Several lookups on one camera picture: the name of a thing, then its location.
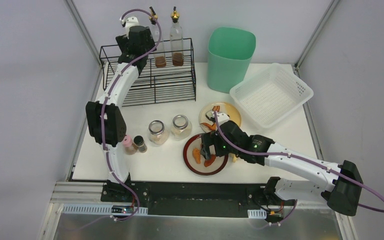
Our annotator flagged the glass oil bottle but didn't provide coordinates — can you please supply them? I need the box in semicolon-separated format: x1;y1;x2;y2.
149;6;167;68
169;6;184;67

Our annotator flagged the glass rice jar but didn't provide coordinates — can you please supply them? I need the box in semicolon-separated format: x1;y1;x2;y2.
171;114;192;141
148;120;170;145

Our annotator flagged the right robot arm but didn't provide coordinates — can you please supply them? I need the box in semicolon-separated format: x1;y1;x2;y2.
200;120;363;216

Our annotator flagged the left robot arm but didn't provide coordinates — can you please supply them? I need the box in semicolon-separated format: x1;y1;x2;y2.
85;25;197;186

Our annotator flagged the orange fried nugget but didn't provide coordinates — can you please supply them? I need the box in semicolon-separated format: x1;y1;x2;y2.
192;148;201;165

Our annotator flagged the brown fried piece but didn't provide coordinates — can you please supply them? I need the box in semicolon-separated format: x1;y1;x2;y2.
204;154;216;168

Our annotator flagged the red rimmed plate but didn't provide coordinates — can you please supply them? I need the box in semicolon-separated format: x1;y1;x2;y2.
182;134;229;176

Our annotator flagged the yellow food piece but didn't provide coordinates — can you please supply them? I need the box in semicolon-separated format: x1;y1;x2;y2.
232;155;238;163

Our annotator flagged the fried chicken wing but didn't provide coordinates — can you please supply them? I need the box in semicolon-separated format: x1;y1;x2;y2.
200;122;217;132

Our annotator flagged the sushi roll piece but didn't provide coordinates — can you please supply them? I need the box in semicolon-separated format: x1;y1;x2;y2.
205;110;214;121

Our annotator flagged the cream floral plate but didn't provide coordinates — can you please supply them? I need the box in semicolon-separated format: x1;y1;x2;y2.
198;102;242;133

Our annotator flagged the small orange food piece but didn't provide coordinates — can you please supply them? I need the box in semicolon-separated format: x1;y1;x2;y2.
212;105;221;112

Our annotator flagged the black cap spice jar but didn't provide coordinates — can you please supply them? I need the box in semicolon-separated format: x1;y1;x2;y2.
133;135;148;153

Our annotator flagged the white plastic basket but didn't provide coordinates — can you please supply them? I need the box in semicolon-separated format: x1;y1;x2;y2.
229;63;314;129

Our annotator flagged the pink cap spice jar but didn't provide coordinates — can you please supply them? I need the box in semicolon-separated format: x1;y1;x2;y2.
121;134;138;155

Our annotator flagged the green trash bin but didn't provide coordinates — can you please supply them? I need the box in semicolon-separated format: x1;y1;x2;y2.
207;26;256;93

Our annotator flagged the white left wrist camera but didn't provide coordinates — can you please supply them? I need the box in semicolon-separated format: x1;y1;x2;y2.
119;16;139;38

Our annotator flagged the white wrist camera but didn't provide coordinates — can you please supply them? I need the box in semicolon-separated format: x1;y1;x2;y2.
119;16;139;38
214;111;230;125

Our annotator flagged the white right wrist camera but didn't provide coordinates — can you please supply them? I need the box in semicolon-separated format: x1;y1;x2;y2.
214;111;230;125

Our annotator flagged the black wire rack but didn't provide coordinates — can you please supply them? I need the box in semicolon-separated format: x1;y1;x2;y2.
99;38;197;108

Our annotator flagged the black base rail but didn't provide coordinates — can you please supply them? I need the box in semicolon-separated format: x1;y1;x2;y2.
100;180;282;218

